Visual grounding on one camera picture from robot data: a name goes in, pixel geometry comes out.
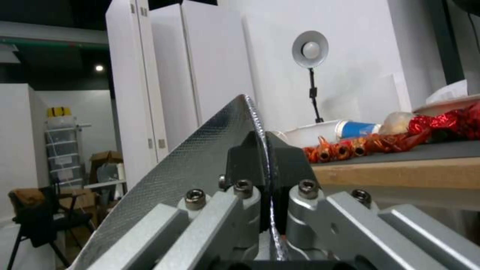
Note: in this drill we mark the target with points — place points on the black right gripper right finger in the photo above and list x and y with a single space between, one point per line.
288 166

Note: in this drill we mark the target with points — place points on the clear plastic drawer tower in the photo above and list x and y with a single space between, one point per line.
63 157

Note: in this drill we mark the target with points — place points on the silver reflector desk lamp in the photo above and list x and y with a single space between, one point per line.
310 49

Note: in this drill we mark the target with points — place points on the silver foil delivery bag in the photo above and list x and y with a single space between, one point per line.
195 149

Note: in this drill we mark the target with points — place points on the wooden table with black mat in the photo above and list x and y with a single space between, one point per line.
393 168

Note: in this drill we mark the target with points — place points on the white foam board panel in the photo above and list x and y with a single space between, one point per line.
337 42

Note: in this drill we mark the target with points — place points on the red foil wrapper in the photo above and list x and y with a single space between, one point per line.
438 122

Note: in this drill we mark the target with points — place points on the white plastic bowl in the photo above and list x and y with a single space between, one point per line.
311 132

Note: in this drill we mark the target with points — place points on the yellow and black box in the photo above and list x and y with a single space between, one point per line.
59 112

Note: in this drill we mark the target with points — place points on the white tall cabinet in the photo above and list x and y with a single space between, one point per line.
165 84

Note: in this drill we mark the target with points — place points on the black folding chair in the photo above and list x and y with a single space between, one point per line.
45 213

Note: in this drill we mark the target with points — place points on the white paper plate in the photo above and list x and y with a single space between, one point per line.
446 103

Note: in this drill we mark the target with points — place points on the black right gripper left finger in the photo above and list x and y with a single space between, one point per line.
243 163

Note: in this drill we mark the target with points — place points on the blue and white paper cup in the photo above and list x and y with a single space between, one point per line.
356 128

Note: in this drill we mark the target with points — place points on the clear plastic bottle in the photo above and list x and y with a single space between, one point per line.
397 121

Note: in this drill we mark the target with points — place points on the open brown cardboard box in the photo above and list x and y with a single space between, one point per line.
107 166

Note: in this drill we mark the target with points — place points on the round ceiling light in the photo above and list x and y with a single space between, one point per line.
99 67

